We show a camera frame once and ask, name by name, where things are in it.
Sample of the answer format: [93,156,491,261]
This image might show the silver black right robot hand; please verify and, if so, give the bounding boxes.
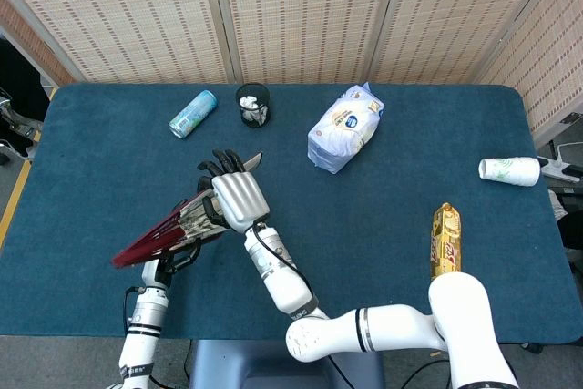
[196,148,271,234]

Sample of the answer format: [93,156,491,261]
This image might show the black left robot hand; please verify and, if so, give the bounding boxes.
[152,241,202,277]

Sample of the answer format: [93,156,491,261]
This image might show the paper folding fan red ribs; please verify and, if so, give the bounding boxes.
[110,150,265,271]

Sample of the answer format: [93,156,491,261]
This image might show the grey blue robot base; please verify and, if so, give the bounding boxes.
[189,338,386,389]

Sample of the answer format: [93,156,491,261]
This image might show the crumpled white paper ball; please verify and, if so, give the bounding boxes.
[240,95,269,126]

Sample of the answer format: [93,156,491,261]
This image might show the black mesh pen holder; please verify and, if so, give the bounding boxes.
[235,83,271,128]

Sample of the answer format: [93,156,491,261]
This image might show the light blue drink can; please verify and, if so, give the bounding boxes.
[168,90,218,139]

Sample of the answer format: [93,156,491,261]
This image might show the white plastic snack bag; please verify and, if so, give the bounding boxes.
[306,82,384,175]

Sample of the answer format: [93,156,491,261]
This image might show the blue felt table cover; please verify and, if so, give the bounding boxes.
[0,83,583,345]

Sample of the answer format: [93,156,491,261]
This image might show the woven bamboo screen panel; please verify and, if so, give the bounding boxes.
[218,0,404,86]
[0,0,77,87]
[0,0,231,86]
[373,0,550,86]
[480,0,583,138]

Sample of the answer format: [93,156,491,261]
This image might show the gold snack package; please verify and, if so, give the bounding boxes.
[430,201,464,280]

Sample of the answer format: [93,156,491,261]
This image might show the black equipment beside table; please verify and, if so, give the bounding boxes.
[0,37,51,166]

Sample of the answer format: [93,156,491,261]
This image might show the white paper cup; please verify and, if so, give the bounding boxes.
[477,156,542,188]

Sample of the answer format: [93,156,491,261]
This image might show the white power strip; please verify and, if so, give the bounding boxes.
[537,155,583,183]

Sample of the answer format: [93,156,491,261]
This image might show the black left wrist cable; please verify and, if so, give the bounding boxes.
[121,285,148,333]

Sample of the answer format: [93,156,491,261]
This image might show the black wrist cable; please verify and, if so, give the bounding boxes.
[121,285,148,333]
[252,222,320,312]

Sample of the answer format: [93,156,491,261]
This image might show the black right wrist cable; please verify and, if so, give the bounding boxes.
[252,222,320,312]

